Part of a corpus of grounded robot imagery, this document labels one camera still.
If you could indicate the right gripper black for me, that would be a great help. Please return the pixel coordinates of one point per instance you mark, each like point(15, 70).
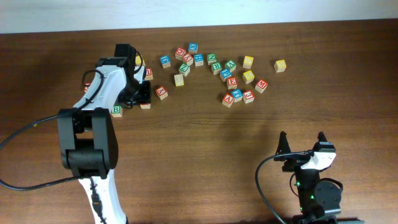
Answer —
point(294, 161)

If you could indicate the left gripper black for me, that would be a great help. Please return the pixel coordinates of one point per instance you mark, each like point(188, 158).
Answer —
point(145, 99)

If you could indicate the yellow block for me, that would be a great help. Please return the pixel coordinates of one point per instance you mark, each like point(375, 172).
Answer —
point(248, 76)
point(247, 62)
point(140, 61)
point(280, 66)
point(179, 81)

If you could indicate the red block I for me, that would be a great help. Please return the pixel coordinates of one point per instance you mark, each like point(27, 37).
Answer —
point(145, 106)

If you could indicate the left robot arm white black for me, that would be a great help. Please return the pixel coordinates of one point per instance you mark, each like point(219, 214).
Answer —
point(88, 143)

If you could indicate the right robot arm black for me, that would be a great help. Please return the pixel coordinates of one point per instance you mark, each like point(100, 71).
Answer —
point(319, 198)

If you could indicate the red block U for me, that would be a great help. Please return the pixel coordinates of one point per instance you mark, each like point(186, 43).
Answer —
point(149, 74)

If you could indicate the green block B right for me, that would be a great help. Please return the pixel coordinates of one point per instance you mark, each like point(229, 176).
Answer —
point(117, 111)

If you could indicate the red block K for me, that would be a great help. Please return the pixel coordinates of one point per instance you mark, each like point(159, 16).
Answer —
point(161, 92)

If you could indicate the blue block D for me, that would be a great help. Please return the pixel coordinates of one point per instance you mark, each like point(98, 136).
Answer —
point(165, 61)

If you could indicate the red block 6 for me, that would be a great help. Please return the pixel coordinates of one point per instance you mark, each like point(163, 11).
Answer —
point(86, 87)

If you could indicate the green block Z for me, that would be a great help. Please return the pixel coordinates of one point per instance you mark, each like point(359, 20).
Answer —
point(184, 69)

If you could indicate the red block C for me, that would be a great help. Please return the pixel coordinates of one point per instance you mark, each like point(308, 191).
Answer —
point(179, 53)

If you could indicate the red block M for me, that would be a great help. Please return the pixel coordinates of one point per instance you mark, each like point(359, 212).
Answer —
point(260, 86)

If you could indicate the red block 3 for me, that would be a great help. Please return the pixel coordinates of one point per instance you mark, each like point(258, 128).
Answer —
point(248, 96)

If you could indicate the blue block H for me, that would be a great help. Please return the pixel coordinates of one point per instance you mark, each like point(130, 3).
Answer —
point(198, 60)

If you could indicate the blue block X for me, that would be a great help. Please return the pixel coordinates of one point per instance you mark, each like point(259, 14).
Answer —
point(193, 48)

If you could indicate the blue block bottom right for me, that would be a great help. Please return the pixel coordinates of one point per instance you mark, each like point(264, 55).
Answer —
point(237, 95)

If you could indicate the green block N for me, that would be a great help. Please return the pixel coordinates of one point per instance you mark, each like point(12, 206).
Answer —
point(211, 58)

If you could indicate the green block R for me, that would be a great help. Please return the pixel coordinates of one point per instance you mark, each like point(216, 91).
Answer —
point(216, 68)

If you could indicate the red block A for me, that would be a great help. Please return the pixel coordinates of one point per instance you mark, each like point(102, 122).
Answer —
point(228, 100)

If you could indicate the blue block P right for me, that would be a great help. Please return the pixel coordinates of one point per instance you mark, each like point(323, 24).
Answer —
point(224, 74)

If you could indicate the red block E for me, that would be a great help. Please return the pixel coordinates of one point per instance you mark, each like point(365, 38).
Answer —
point(232, 83)

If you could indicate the green block V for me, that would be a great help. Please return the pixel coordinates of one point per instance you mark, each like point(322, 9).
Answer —
point(230, 65)

